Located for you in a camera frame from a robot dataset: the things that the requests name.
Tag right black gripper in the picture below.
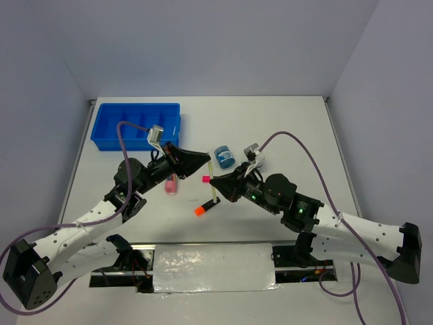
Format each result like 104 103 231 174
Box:
210 160 279 215

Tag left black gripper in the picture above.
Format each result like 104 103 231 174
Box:
137 141 211 194

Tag yellow thin pen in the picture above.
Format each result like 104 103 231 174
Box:
208 161 218 204

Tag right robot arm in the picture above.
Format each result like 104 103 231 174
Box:
210 163 422 284

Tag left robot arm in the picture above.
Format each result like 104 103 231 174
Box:
1 142 210 316

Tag blue slime jar lying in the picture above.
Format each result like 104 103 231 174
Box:
214 146 235 170

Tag pink crayon tube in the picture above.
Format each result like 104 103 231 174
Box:
164 173 177 195

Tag orange black highlighter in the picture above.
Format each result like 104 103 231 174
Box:
194 197 221 217

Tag blue slime jar upright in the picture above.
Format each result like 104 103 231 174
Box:
255 152 266 169

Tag silver foil plate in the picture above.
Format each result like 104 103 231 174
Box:
153 243 278 293

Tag blue compartment tray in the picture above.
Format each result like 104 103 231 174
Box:
90 102 182 152

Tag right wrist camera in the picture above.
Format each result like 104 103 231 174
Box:
244 143 261 175

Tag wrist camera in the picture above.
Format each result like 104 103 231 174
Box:
147 125 164 151
244 143 261 175

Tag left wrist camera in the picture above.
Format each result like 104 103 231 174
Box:
147 125 164 151

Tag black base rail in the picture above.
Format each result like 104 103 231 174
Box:
89 242 337 294

